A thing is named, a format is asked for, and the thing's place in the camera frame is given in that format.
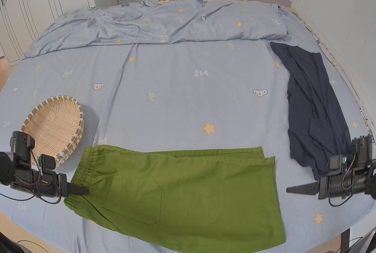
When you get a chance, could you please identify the pale blue quilt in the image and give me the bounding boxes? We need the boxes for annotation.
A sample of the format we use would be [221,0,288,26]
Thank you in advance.
[24,0,291,59]

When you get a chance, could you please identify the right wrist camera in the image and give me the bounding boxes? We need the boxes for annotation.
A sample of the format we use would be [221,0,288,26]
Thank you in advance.
[328,155,347,176]

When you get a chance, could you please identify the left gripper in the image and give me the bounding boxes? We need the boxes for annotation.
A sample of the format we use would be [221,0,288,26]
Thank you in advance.
[40,174,70,198]

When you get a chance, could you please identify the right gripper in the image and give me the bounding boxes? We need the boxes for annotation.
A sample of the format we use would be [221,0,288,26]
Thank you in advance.
[318,175,347,200]

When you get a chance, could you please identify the green shorts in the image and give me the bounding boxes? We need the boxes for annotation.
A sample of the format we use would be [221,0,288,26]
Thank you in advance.
[63,145,287,253]

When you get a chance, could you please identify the dark blue garment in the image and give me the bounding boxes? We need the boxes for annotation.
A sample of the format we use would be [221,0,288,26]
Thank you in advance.
[270,41,353,182]

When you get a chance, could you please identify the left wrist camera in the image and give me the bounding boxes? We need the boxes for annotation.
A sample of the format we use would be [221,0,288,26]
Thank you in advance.
[38,154,56,176]

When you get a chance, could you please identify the black cable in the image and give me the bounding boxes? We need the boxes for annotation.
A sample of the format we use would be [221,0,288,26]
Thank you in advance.
[328,196,354,207]
[0,193,64,205]

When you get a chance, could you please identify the round woven basket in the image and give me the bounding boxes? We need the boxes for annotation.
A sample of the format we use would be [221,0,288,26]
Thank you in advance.
[21,95,85,169]

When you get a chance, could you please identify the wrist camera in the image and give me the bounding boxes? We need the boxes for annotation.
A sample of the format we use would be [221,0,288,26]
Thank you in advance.
[328,155,347,176]
[38,154,56,176]

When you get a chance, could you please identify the bed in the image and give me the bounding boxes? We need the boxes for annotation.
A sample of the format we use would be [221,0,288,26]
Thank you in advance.
[0,0,376,253]

